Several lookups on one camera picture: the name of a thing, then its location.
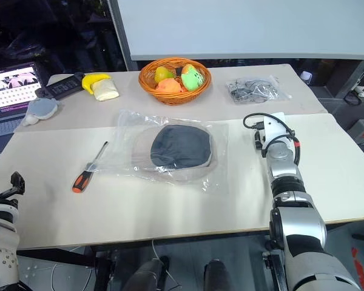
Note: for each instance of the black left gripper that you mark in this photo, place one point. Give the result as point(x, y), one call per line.
point(18, 182)

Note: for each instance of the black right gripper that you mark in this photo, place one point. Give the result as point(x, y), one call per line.
point(258, 142)

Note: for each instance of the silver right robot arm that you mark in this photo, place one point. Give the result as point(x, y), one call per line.
point(303, 218)

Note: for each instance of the dark grey cap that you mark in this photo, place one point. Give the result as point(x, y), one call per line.
point(179, 145)

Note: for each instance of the clear plastic bag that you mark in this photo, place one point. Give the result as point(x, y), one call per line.
point(218, 151)

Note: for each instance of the orange and black screwdriver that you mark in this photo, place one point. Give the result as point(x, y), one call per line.
point(80, 182)

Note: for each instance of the grey shark plush toy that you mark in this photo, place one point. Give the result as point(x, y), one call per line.
point(42, 109)

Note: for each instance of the small white device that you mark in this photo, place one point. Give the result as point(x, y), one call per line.
point(306, 75)

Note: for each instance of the green plush toy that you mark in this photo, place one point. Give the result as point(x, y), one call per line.
point(191, 79)

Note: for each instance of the open laptop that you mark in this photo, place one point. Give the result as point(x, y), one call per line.
point(9, 88)

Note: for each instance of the orange wicker basket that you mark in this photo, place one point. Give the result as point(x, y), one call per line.
point(170, 97)

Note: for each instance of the black handheld controller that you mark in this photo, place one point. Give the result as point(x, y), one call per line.
point(60, 88)

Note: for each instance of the orange plush toy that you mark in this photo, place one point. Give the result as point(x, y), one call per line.
point(170, 85)

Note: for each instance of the yellow green pear plush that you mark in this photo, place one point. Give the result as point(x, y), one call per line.
point(162, 73)

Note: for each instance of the yellow banana toy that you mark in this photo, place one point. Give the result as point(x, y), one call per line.
point(89, 81)

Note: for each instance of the cream bread toy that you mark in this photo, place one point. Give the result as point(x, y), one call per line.
point(104, 90)

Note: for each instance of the dark rounded shape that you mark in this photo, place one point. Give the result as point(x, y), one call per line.
point(148, 272)

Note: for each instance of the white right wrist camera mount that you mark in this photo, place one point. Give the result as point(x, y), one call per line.
point(274, 128)

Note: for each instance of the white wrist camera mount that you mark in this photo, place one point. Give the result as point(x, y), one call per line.
point(1, 209)
point(274, 128)

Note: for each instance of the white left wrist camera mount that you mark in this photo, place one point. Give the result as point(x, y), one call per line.
point(1, 209)

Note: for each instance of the whiteboard with grey frame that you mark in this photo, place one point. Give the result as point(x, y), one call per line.
point(230, 27)

